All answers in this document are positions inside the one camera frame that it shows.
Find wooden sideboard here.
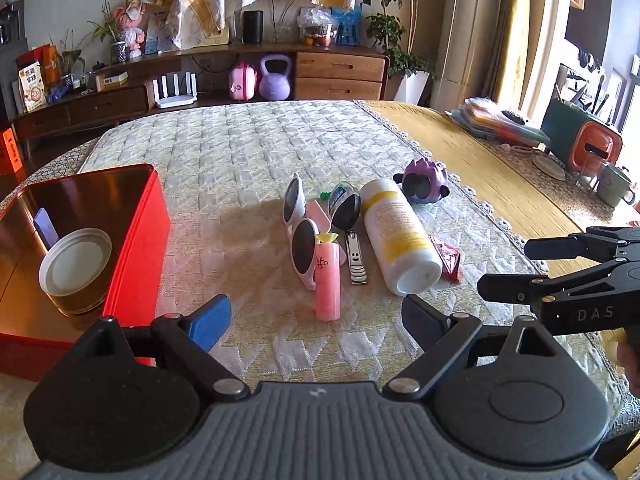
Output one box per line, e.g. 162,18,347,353
11,41,392,157

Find yellow curtain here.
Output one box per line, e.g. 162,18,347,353
492,0,573,107

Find small potted plant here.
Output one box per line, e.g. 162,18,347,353
49,29,87,90

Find purple kettlebell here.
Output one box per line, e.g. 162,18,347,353
258,54,293,101

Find green potted tree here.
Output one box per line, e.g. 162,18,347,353
356,0,441,81

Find snack bag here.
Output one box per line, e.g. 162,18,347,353
17,60,49,114

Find round tin can white lid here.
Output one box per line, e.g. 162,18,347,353
38,227,113,317

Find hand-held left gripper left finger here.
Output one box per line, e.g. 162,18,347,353
65,294,251,403

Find green mug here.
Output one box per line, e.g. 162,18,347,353
594,162,637,209

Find red packet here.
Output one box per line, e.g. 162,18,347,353
429,236,462,282

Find orange gift box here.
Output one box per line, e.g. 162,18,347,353
0,127,24,175

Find potted orchid plant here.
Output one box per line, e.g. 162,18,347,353
86,0,130,64

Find person's right hand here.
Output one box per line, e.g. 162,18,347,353
616,344,640,399

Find blue picture frame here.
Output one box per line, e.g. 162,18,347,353
144,9,172,56

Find white bottle yellow label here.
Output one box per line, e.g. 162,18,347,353
359,178,444,297

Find pink doll figure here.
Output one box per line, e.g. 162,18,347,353
114,0,152,59

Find white plant pot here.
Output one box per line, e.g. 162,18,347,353
394,70,432,107

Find round coaster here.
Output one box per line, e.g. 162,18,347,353
532,154,567,181

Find white flat box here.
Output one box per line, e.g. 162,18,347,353
94,70,129,93

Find brown patterned table mat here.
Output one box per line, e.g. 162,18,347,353
477,135,640,235

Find orange paper bag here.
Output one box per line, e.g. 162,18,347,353
29,44,62,86

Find white sunglasses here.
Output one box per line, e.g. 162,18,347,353
282,172,321,292

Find stack of coloured folders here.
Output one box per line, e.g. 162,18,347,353
449,96,550,150

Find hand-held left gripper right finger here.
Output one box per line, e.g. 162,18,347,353
382,294,576,401

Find small bottle green cap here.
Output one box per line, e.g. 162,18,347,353
320,181,358,207

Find red tin box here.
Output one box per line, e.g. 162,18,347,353
0,162,172,383

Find black speaker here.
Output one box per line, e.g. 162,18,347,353
242,9,265,45

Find silver nail clipper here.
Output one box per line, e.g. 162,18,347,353
344,230,369,286

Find black coffee machine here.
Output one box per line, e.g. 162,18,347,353
0,1,25,47

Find white router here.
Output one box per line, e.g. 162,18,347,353
153,72,198,110

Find small pink case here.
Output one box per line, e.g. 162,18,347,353
304,200,332,233

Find pink tube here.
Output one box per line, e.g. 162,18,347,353
314,232,342,322

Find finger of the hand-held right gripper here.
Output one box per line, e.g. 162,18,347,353
477,274,553,307
525,226,640,262

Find pink toy case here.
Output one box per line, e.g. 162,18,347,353
228,61,259,102

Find plastic bag of fruit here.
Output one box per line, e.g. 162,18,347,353
297,6,335,47

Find purple toy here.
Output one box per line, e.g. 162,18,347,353
392,158,452,205

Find quilted table cover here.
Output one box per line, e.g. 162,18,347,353
0,99,628,480

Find green utensil holder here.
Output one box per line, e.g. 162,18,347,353
541,96,625,177

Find black fridge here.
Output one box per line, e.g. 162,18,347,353
0,35,27,121

